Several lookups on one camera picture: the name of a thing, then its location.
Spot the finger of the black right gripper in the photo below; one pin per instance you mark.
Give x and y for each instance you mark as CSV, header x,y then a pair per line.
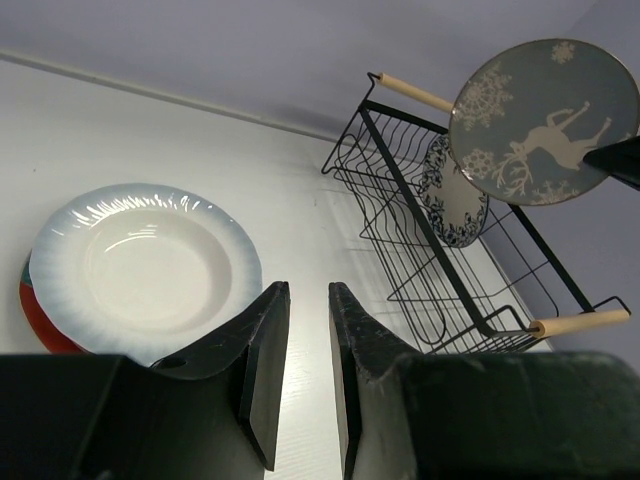
x,y
620,161

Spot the blue floral rimmed plate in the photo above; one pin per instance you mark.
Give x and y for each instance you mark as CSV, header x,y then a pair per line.
x,y
455,210

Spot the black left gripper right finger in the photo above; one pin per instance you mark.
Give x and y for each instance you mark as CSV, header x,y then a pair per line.
x,y
403,414

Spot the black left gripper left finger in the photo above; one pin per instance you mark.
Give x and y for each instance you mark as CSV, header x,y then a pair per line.
x,y
208,411

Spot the black wire dish rack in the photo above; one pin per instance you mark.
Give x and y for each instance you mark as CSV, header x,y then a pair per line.
x,y
466,274

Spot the grey reindeer plate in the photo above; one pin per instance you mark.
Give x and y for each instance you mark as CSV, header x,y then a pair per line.
x,y
524,121

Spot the red and teal floral plate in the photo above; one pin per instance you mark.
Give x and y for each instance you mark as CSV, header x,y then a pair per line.
x,y
50,337

